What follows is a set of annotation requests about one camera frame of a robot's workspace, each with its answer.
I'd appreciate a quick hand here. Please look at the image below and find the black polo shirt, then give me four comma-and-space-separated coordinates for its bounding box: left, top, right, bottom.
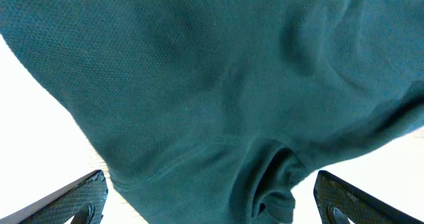
1, 0, 423, 224

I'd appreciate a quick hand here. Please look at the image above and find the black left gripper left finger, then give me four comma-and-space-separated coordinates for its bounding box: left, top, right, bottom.
1, 170, 108, 224

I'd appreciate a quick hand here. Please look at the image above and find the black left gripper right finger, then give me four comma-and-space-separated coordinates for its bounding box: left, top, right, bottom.
313, 170, 423, 224

